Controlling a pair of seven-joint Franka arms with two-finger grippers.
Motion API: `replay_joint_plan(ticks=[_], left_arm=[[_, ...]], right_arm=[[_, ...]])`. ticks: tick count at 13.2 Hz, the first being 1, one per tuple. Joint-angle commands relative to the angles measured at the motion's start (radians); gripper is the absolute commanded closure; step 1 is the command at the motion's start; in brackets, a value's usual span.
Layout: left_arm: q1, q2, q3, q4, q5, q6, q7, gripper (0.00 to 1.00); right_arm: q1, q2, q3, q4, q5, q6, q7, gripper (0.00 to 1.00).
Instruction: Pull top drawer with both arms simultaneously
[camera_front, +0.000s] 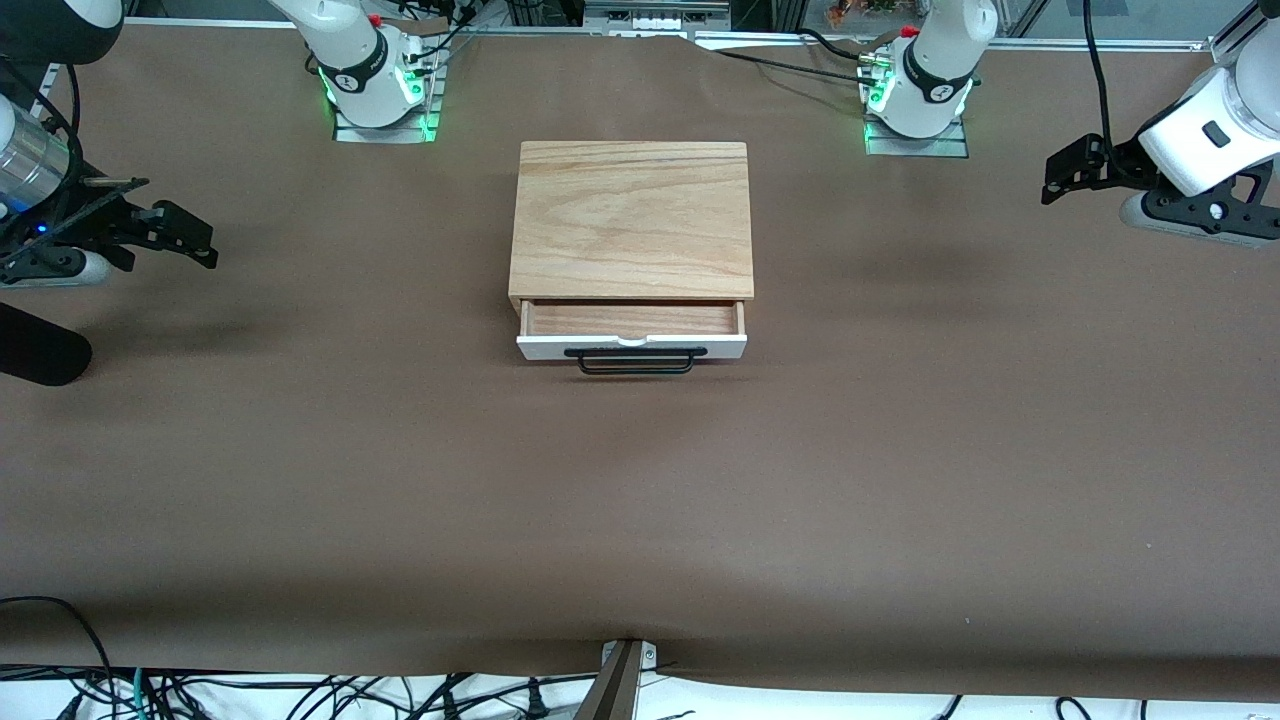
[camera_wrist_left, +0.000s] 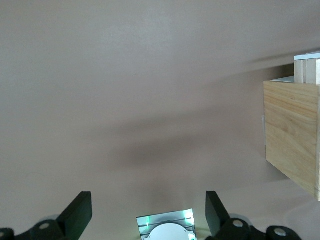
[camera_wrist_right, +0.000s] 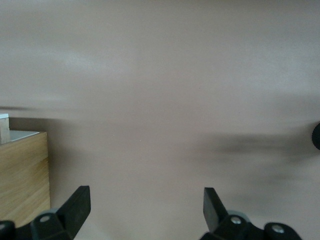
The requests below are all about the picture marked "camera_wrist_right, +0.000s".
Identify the white-fronted drawer with handle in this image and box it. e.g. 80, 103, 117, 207
0, 113, 11, 146

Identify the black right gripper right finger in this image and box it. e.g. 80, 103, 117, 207
199, 187, 301, 240

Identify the white-fronted drawer without handle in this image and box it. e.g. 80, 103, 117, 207
9, 130, 41, 142

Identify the wooden drawer cabinet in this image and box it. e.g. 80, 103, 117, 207
0, 131, 51, 229

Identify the black cylinder object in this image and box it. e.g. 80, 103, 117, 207
311, 121, 320, 151

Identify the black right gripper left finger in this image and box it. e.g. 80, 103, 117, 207
0, 185, 92, 240

